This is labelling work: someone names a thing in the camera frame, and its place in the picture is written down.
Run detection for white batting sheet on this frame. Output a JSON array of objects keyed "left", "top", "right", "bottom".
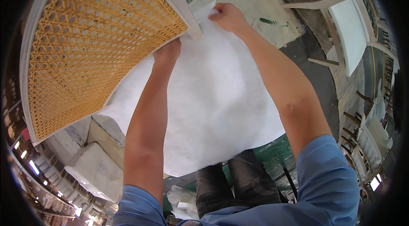
[{"left": 93, "top": 0, "right": 286, "bottom": 178}]

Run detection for storage shelf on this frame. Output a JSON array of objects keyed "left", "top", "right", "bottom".
[{"left": 3, "top": 76, "right": 36, "bottom": 151}]

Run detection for cane webbed white chair panel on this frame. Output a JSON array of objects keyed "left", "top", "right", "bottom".
[{"left": 19, "top": 0, "right": 204, "bottom": 146}]

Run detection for person's legs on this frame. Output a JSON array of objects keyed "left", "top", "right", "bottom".
[{"left": 195, "top": 149, "right": 282, "bottom": 219}]

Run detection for person's right hand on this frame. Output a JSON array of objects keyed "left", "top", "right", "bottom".
[{"left": 208, "top": 3, "right": 252, "bottom": 34}]

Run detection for clear plastic bag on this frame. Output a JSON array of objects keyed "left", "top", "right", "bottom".
[{"left": 166, "top": 185, "right": 200, "bottom": 221}]

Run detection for white foam cushion block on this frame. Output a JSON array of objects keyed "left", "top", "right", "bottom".
[{"left": 64, "top": 142, "right": 124, "bottom": 203}]

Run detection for white upholstered chair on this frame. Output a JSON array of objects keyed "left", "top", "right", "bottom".
[{"left": 307, "top": 0, "right": 400, "bottom": 78}]

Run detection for stack of white chairs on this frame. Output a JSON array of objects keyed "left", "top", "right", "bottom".
[{"left": 32, "top": 153, "right": 85, "bottom": 215}]

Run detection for person's left hand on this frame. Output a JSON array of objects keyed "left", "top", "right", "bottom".
[{"left": 153, "top": 38, "right": 182, "bottom": 68}]

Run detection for person's body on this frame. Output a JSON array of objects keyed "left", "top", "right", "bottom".
[{"left": 112, "top": 105, "right": 360, "bottom": 226}]

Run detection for row of wooden chairs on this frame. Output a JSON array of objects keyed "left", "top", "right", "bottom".
[{"left": 338, "top": 79, "right": 396, "bottom": 196}]

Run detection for green workbench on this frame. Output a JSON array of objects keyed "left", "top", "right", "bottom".
[{"left": 224, "top": 134, "right": 300, "bottom": 202}]

